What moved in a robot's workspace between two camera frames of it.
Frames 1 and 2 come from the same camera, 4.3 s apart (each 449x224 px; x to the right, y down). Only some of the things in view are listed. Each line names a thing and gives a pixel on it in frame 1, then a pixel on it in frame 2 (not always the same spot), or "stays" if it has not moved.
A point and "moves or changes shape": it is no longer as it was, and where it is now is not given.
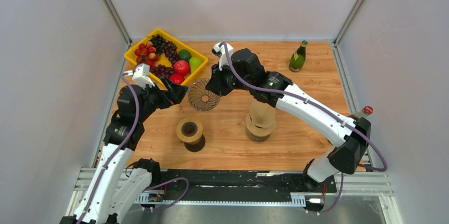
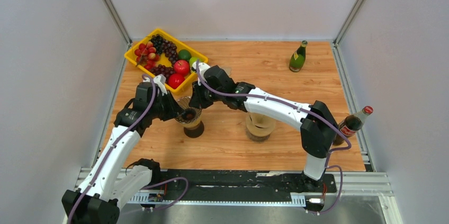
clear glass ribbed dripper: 200,98 moves or changes shape
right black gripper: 216,84 → 199,101
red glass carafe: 196,146 → 194,132
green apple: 195,63 stays
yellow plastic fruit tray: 167,56 stays
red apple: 181,66 stays
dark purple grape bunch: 162,46 stays
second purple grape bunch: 160,70 stays
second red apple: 177,78 stays
